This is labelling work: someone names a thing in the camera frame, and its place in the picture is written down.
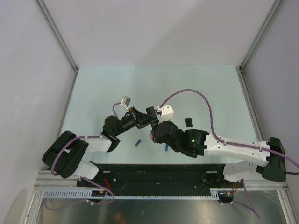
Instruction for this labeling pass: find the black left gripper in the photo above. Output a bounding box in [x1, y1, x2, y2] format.
[114, 106, 157, 136]

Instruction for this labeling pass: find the black battery cover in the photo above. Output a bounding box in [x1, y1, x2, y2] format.
[185, 118, 193, 127]

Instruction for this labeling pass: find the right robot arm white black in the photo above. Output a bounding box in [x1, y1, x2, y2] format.
[151, 121, 286, 187]

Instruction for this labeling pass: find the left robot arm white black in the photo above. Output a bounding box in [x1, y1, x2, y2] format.
[42, 107, 157, 187]

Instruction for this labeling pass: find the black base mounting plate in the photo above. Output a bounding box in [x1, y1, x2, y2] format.
[91, 164, 243, 189]

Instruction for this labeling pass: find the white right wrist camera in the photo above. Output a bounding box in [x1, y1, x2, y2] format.
[156, 105, 174, 124]

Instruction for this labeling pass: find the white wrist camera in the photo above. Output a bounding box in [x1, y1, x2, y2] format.
[156, 105, 174, 124]
[121, 96, 130, 112]

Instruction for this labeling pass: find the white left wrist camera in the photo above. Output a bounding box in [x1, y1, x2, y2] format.
[121, 96, 130, 112]

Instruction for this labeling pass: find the white slotted cable duct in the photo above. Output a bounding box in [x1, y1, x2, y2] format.
[43, 189, 219, 200]

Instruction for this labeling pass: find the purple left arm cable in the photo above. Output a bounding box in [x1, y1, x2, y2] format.
[44, 102, 124, 210]

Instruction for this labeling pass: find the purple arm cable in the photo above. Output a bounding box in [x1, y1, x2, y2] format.
[160, 89, 299, 219]
[44, 102, 124, 210]

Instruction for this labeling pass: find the aluminium front rail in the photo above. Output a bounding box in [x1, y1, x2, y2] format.
[34, 169, 80, 190]

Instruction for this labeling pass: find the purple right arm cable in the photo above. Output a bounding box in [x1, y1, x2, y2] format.
[160, 89, 299, 219]

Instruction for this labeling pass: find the left aluminium frame post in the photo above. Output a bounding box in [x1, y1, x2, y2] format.
[34, 0, 79, 74]

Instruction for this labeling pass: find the aluminium frame post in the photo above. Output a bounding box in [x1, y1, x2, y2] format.
[239, 0, 285, 71]
[34, 0, 79, 74]

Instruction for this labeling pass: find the right aluminium frame post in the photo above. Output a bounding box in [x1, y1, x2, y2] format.
[239, 0, 285, 71]

